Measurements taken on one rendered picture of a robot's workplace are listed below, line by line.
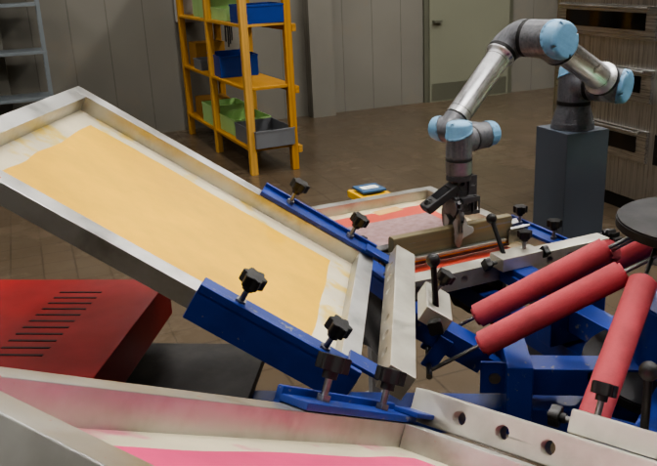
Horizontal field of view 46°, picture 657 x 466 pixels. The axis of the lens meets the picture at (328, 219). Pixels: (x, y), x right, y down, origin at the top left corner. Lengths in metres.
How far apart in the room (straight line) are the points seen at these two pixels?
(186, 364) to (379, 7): 8.49
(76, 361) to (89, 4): 7.73
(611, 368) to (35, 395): 0.95
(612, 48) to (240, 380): 4.64
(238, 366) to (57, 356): 0.41
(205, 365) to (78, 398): 1.13
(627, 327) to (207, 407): 0.82
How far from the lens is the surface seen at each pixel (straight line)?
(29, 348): 1.65
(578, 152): 2.87
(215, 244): 1.54
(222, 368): 1.78
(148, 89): 9.26
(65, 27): 9.11
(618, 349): 1.37
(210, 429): 0.81
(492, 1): 10.76
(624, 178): 5.94
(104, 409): 0.70
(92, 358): 1.56
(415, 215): 2.70
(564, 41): 2.46
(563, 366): 1.63
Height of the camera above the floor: 1.80
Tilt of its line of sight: 18 degrees down
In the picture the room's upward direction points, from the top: 3 degrees counter-clockwise
